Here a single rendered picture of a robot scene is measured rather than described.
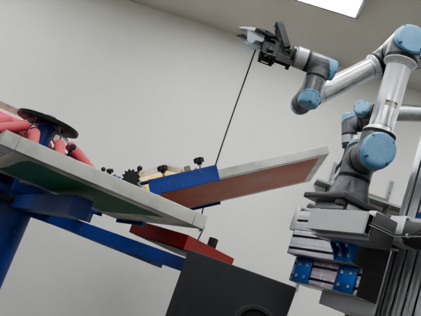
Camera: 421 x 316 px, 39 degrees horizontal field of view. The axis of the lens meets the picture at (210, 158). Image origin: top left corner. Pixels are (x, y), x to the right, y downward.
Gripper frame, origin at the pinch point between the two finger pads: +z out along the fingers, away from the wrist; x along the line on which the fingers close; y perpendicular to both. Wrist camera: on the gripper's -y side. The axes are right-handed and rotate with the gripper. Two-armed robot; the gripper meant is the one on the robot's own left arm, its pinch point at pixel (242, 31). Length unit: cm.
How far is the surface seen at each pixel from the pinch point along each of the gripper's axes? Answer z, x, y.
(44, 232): 96, 308, 41
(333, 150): -104, 264, -96
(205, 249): -25, 195, 34
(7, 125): 83, 75, 38
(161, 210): 4, -22, 76
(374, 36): -94, 188, -159
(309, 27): -48, 210, -162
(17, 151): 41, -37, 78
